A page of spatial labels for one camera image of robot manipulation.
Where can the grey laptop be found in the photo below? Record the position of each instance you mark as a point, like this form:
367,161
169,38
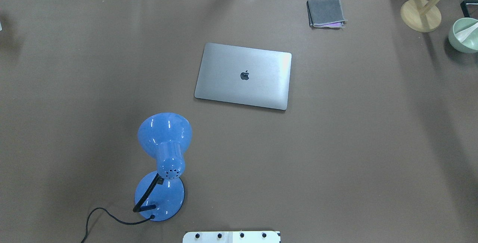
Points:
236,74

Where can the blue desk lamp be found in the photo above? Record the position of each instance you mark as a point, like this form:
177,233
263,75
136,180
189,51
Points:
160,194

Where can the grey folded cloth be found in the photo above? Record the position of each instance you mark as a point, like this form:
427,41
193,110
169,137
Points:
325,14

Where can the wooden cup tree stand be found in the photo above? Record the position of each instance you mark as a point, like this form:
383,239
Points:
421,15

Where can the white ceramic spoon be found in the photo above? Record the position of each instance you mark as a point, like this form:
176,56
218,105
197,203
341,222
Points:
464,34

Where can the green ceramic bowl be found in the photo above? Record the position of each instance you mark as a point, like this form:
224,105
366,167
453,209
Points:
470,45

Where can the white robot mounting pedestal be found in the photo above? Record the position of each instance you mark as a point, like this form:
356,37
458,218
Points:
232,237

